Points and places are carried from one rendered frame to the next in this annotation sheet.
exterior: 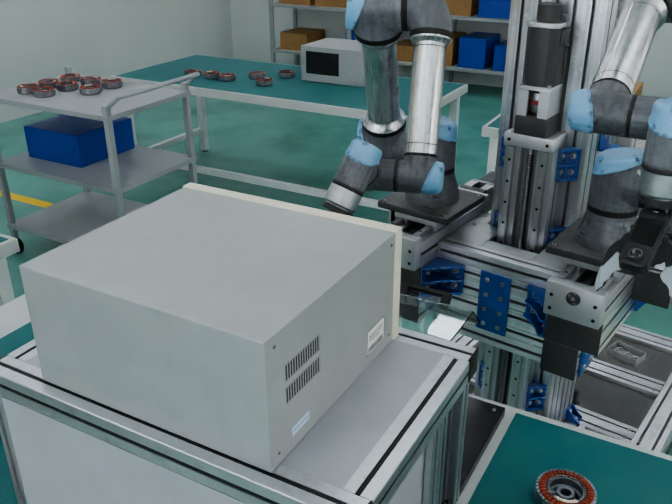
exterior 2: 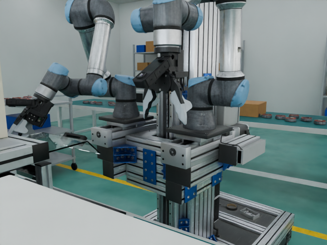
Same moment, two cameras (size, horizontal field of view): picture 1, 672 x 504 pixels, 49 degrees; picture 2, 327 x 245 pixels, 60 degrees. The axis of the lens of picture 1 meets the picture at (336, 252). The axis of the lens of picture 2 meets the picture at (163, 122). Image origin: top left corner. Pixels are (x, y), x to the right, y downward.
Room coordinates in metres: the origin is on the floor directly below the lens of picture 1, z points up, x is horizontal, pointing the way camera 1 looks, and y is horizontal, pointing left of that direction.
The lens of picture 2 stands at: (0.35, -0.57, 1.30)
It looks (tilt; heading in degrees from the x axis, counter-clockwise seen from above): 11 degrees down; 3
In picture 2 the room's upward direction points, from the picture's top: straight up
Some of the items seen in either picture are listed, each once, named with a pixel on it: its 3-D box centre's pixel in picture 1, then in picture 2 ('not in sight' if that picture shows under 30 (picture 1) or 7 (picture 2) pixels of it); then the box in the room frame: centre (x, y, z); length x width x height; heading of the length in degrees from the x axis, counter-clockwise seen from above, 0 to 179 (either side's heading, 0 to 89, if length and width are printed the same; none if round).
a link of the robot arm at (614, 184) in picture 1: (621, 177); (201, 91); (1.63, -0.67, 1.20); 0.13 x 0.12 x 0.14; 61
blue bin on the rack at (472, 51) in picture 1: (479, 50); not in sight; (7.63, -1.48, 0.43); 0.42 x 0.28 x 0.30; 149
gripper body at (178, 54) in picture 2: (655, 225); (169, 70); (1.14, -0.54, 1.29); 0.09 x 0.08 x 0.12; 143
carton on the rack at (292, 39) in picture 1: (302, 39); not in sight; (8.68, 0.37, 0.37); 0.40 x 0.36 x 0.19; 151
